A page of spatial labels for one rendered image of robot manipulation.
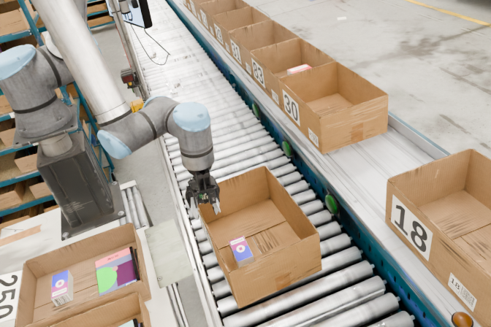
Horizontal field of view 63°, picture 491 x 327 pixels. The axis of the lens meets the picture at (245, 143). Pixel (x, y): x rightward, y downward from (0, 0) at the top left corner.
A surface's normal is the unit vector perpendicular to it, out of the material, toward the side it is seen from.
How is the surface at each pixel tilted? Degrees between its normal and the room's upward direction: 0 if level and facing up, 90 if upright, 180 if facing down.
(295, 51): 90
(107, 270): 0
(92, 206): 90
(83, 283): 2
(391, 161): 0
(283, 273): 91
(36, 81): 90
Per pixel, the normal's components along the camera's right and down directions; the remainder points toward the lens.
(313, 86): 0.31, 0.48
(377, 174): -0.16, -0.82
